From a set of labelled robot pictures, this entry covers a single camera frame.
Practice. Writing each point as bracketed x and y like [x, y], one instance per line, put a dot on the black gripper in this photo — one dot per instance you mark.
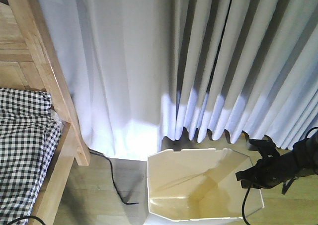
[271, 170]

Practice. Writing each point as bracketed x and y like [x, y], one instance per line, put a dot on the white plastic trash bin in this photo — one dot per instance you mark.
[197, 187]

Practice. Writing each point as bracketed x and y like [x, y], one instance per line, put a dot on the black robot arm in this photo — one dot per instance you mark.
[306, 154]

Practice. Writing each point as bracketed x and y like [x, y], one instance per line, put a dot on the grey pleated curtain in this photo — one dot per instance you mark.
[242, 67]

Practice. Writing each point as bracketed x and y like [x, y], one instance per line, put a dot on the white sheer curtain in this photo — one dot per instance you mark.
[115, 56]

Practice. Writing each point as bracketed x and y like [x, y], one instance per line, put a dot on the black white checkered pillow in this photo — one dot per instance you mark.
[29, 136]

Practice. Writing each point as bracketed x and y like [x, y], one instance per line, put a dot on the wooden bed frame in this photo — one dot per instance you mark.
[28, 61]

